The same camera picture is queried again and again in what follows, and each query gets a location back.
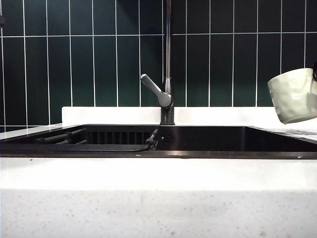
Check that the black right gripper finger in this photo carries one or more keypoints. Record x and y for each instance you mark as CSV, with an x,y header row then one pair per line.
x,y
315,72

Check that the pale green ceramic mug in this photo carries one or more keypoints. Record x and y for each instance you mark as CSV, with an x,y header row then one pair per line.
x,y
289,99

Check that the black kitchen sink basin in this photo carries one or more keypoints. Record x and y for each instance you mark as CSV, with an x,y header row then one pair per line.
x,y
210,141

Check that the black kitchen faucet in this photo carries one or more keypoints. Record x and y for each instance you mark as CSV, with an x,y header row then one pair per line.
x,y
168,74

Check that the black slotted sink tray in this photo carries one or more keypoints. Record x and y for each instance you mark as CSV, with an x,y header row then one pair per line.
x,y
111,147

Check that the black roll-up rod rack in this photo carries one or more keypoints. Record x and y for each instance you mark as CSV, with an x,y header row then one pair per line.
x,y
62,136

